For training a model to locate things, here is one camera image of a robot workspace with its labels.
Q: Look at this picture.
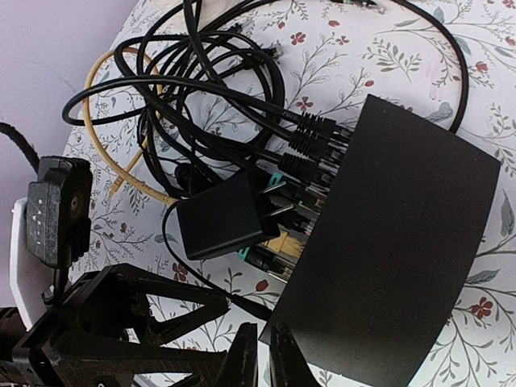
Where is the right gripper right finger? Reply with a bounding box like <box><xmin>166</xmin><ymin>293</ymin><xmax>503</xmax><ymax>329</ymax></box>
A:
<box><xmin>269</xmin><ymin>322</ymin><xmax>320</xmax><ymax>387</ymax></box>

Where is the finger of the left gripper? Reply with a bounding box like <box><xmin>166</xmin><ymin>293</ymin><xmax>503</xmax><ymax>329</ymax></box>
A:
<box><xmin>52</xmin><ymin>318</ymin><xmax>227</xmax><ymax>386</ymax></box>
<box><xmin>76</xmin><ymin>264</ymin><xmax>229</xmax><ymax>346</ymax></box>

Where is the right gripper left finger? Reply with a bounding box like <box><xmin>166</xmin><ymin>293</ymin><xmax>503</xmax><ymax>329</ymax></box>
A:
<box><xmin>219</xmin><ymin>322</ymin><xmax>258</xmax><ymax>387</ymax></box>

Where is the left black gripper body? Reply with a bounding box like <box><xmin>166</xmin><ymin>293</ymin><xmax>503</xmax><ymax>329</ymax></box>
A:
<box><xmin>1</xmin><ymin>277</ymin><xmax>133</xmax><ymax>386</ymax></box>

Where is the black network switch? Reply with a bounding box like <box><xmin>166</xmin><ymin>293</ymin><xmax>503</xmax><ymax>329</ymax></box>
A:
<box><xmin>260</xmin><ymin>95</ymin><xmax>501</xmax><ymax>386</ymax></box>

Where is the yellow ethernet cable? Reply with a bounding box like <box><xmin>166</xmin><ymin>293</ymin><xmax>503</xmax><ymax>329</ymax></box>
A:
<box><xmin>83</xmin><ymin>46</ymin><xmax>182</xmax><ymax>205</ymax></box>

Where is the black cable bundle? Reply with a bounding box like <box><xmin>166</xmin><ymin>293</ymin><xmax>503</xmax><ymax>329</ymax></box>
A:
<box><xmin>62</xmin><ymin>0</ymin><xmax>471</xmax><ymax>198</ymax></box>

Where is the black power adapter left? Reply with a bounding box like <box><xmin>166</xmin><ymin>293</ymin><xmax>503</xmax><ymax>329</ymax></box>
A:
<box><xmin>176</xmin><ymin>173</ymin><xmax>295</xmax><ymax>260</ymax></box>

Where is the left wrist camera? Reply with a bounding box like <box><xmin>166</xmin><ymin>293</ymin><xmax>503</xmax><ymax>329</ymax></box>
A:
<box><xmin>26</xmin><ymin>156</ymin><xmax>93</xmax><ymax>268</ymax></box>

